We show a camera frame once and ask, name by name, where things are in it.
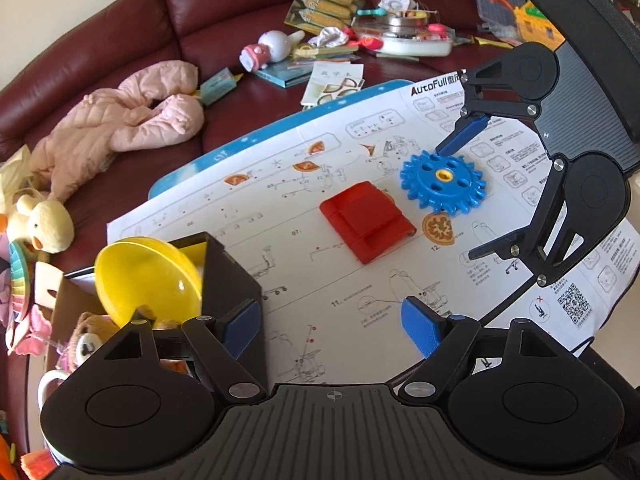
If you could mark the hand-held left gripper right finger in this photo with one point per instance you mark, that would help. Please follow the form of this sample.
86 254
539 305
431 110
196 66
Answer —
420 327

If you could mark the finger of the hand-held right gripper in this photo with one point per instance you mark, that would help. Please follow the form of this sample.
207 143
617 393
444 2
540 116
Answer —
500 250
467 132

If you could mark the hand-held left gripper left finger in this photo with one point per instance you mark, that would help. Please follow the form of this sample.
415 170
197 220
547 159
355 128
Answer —
242 327

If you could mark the black box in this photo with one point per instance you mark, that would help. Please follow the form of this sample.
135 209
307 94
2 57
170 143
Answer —
235 280

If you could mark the blue plastic gear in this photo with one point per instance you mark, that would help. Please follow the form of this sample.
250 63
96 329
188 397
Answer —
425 180

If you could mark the yellow plastic toy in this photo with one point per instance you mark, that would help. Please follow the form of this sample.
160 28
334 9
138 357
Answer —
537 27

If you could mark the white tray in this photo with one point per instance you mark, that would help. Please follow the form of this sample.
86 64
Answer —
415 49

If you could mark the yellow plastic bowl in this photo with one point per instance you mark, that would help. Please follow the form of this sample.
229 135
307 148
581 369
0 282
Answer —
145 275

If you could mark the red plastic block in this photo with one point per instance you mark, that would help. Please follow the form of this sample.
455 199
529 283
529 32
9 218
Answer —
360 220

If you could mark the metal bowl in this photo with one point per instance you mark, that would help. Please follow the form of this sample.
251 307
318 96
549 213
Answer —
405 22

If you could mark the clear plastic case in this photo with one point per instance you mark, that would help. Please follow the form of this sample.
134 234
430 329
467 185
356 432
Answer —
495 0

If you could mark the white printed card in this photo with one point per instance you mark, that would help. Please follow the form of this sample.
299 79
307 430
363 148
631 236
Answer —
330 85

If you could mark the brown bear plush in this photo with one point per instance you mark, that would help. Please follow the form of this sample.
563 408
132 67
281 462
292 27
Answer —
92 337

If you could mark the white instruction sheet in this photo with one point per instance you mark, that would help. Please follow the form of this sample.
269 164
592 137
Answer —
310 170

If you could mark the cardboard box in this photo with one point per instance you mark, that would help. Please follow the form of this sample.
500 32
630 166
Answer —
65 300

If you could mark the teal book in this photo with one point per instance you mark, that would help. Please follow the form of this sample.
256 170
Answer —
285 76

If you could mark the corn package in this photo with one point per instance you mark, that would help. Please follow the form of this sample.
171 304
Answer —
320 7

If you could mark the white mug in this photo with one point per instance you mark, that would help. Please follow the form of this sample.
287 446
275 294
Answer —
50 375

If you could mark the white and pink rabbit toy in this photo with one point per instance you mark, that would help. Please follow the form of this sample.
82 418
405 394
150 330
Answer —
272 42

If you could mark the yellow duck plush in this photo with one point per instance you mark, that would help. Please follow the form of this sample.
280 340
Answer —
45 220

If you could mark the small teal carton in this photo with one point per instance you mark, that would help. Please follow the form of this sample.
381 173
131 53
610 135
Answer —
217 87

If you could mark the pink quilted jacket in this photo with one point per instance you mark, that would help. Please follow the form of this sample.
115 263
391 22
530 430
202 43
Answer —
100 120

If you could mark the dark red leather sofa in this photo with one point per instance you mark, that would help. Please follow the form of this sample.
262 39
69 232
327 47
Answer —
225 5

